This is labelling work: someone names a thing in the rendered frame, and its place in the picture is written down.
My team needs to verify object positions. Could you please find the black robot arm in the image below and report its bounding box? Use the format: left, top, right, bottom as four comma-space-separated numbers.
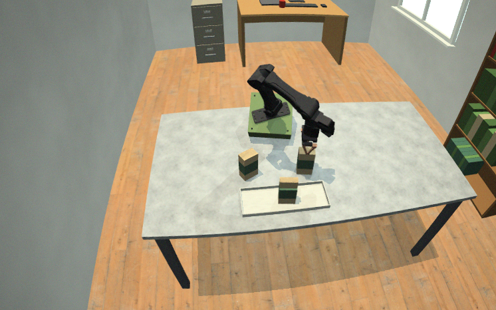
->
247, 64, 335, 138

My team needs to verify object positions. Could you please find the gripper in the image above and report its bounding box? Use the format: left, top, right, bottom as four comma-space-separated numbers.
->
301, 124, 318, 155

